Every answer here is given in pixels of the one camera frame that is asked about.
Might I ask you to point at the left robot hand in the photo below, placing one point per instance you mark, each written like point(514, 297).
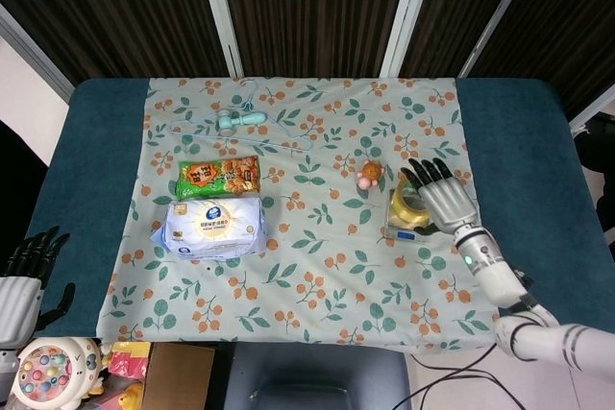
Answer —
point(21, 290)

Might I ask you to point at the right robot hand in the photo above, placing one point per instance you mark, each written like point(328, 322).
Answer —
point(444, 199)

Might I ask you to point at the yellow tape roll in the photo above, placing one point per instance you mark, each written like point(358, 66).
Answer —
point(408, 208)

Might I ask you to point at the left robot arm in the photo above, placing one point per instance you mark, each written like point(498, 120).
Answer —
point(7, 357)

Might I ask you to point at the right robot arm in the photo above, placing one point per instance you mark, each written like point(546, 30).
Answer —
point(519, 285)

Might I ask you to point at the grey digital scale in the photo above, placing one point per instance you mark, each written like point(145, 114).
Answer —
point(403, 232)

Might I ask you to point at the orange pink turtle toy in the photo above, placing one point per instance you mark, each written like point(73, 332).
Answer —
point(369, 174)

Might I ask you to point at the white fishing game toy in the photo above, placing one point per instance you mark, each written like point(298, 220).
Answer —
point(57, 374)

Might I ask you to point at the blue table cover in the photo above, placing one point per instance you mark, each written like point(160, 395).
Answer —
point(91, 199)

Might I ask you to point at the pink yellow toy package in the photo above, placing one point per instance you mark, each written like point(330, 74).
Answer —
point(129, 357)

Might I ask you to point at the floral tablecloth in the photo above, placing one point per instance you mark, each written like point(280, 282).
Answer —
point(298, 208)

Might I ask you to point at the yellow duck toy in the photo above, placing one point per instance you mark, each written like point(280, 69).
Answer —
point(129, 396)

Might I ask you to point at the brown cardboard box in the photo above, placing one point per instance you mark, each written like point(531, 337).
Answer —
point(178, 375)

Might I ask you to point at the white blue wipes pack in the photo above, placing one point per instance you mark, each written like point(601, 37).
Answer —
point(211, 228)

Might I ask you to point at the dark blue chair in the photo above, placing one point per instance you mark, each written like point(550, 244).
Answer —
point(317, 376)

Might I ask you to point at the green orange snack bag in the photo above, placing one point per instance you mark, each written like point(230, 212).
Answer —
point(218, 177)

